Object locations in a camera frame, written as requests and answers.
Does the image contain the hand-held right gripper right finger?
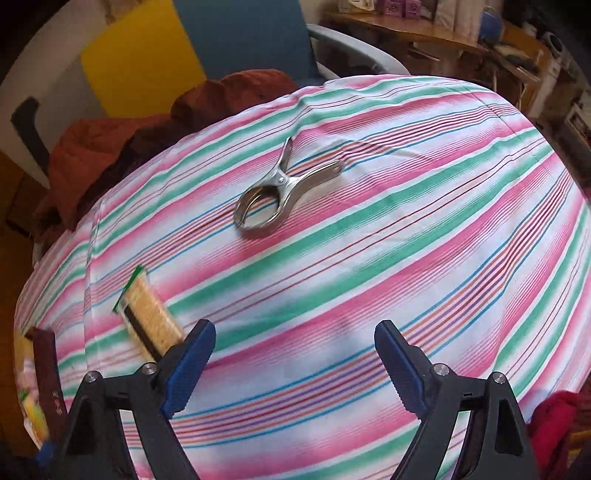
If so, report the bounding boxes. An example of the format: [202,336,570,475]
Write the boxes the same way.
[374,320,541,480]

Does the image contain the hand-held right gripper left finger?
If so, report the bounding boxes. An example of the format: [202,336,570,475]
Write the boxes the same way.
[60,318,218,480]

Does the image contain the cracker packet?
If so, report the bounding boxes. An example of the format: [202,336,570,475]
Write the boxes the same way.
[113,265,183,363]

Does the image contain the dark red box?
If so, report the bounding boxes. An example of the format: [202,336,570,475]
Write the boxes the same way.
[30,327,68,446]

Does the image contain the metal spring clamp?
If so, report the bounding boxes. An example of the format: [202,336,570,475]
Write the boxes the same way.
[233,136,346,238]

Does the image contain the striped cloth covered desktop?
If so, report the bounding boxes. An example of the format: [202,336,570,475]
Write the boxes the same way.
[14,76,591,480]

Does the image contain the yellow packet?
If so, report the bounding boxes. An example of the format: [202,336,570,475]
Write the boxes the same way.
[14,335,49,439]

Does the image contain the red garment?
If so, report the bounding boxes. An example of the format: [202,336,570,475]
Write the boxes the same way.
[529,390,591,467]

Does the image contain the rust brown jacket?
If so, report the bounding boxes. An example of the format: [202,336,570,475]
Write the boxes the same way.
[34,69,298,236]

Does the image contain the grey yellow blue sofa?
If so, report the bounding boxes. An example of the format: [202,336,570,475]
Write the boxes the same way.
[11,0,411,185]

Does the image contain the wooden shelf cabinet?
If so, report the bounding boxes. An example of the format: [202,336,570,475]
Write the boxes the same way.
[480,18,564,116]

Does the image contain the wooden side desk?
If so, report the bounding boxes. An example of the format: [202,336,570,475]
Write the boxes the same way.
[321,9,490,77]

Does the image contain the patterned curtain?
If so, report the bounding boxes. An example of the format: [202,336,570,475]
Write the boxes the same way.
[434,0,481,38]

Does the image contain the blue container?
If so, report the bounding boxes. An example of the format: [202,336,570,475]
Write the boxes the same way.
[480,7,504,42]

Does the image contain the purple box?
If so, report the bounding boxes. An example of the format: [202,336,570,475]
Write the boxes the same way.
[379,0,423,19]

